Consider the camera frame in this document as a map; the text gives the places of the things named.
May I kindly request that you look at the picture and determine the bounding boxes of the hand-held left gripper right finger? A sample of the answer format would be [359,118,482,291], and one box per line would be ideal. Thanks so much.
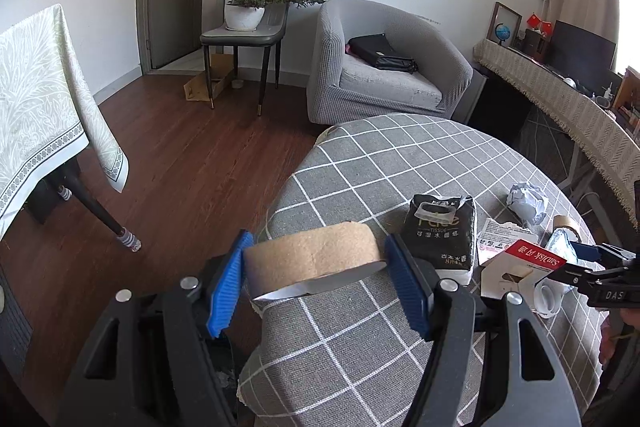
[382,234,588,427]

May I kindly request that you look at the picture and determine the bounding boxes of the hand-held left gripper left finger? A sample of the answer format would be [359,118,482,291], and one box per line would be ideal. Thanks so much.
[57,229,256,427]

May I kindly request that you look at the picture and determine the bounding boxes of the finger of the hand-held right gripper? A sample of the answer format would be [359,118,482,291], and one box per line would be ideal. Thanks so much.
[542,261,626,295]
[570,241,638,265]

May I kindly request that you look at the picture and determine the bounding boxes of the clear tape roll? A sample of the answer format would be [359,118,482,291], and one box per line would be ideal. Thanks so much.
[532,279,563,319]

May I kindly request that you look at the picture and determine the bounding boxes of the white paper ball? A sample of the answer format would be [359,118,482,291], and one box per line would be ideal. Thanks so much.
[506,183,549,226]

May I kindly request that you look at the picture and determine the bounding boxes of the wide brown tape roll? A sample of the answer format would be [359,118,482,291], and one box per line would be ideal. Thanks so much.
[242,222,388,305]

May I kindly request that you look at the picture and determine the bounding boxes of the clear plastic bag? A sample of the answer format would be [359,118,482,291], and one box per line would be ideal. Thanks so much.
[542,227,581,295]

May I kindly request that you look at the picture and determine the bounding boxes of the small brown tape roll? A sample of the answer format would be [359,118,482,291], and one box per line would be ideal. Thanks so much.
[551,214,581,243]

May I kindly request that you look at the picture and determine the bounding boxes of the black tissue pack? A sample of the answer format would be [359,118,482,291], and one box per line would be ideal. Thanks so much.
[404,194,476,285]

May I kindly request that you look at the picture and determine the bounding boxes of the red and white card package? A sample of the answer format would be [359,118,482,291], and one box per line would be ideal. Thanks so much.
[480,239,568,303]

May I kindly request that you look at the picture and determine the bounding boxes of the white printed leaflet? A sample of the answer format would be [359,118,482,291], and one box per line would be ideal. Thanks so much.
[475,217,541,268]

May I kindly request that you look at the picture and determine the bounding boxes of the grey checked tablecloth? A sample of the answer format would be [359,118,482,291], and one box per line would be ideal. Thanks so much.
[237,113,608,427]

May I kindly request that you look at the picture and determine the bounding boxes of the beige fringed desk cloth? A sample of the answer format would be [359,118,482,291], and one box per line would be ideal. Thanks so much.
[472,38,640,228]

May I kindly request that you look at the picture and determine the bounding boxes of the black table leg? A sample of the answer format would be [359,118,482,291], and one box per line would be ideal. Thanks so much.
[62,167,141,253]

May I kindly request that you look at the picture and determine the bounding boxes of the black computer monitor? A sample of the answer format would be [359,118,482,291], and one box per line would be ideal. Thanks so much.
[545,20,618,88]

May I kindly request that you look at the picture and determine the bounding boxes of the dark storage box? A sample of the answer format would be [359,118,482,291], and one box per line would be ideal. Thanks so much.
[22,157,81,225]

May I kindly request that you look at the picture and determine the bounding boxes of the flat cardboard box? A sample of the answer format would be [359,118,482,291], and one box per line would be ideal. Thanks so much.
[184,53,236,102]

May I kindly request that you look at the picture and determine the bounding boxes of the brown desk box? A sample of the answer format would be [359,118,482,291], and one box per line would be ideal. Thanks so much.
[515,29,551,60]

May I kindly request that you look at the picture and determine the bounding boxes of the small red desk flags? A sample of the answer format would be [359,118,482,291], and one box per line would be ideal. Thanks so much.
[527,13,553,36]

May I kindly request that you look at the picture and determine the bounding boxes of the black leather bag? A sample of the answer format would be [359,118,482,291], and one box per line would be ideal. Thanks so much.
[347,34,418,74]

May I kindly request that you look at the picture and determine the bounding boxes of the grey fabric armchair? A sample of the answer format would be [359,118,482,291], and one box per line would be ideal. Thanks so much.
[306,0,474,125]

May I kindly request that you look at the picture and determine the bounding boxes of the grey dining chair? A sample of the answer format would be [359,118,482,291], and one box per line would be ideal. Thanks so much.
[200,0,293,116]

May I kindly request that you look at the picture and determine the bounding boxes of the pale green patterned tablecloth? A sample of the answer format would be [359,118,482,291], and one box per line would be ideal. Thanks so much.
[0,3,130,240]

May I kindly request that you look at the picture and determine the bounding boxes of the potted plant in white pot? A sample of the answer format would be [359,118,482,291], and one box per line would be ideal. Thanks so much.
[224,0,326,32]

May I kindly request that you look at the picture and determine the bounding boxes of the wooden picture frame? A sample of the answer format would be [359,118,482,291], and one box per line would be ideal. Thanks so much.
[486,2,523,45]

